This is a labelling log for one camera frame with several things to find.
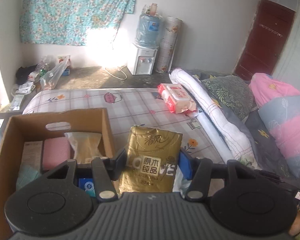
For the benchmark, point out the floral teal wall cloth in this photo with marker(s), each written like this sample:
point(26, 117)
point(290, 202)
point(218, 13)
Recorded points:
point(72, 22)

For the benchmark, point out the pink grey folded quilt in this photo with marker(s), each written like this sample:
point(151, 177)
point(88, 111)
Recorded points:
point(279, 108)

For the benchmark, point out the person's right hand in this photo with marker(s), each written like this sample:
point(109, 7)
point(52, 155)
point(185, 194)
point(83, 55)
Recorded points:
point(295, 228)

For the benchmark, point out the white blue box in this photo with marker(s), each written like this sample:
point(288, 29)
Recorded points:
point(32, 154)

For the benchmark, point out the teal checkered towel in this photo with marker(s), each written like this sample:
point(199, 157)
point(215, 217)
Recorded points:
point(26, 175)

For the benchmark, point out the blue water jug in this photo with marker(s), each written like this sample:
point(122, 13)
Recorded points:
point(148, 30)

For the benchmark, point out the green leaf pattern pillow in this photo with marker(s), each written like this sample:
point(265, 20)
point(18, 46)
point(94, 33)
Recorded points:
point(233, 92)

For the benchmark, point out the clear plastic bag on floor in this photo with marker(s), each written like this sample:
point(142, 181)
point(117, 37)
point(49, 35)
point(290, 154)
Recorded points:
point(50, 79)

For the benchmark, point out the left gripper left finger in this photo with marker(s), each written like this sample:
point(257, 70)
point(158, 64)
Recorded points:
point(105, 171)

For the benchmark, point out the white quilted blanket roll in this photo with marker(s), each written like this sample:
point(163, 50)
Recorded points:
point(226, 137)

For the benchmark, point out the gold tissue pack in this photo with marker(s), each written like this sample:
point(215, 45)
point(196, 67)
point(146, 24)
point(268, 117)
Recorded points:
point(152, 159)

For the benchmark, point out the large white plastic bag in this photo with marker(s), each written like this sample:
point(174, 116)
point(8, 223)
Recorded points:
point(181, 184)

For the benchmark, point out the pink sponge cloth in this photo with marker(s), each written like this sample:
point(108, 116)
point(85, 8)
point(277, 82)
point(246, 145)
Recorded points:
point(55, 152)

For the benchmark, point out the rolled floral mat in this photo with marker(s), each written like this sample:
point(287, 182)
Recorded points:
point(167, 45)

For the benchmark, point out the pink wet wipes pack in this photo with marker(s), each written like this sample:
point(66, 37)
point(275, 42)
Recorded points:
point(176, 98)

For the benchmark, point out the blue tissue pack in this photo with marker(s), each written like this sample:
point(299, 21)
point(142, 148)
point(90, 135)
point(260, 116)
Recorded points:
point(87, 185)

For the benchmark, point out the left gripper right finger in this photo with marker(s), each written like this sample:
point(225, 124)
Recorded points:
point(198, 171)

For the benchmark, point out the dark red door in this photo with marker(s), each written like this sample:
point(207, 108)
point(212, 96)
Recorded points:
point(266, 40)

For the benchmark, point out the white water dispenser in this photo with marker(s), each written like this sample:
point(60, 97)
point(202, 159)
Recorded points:
point(141, 59)

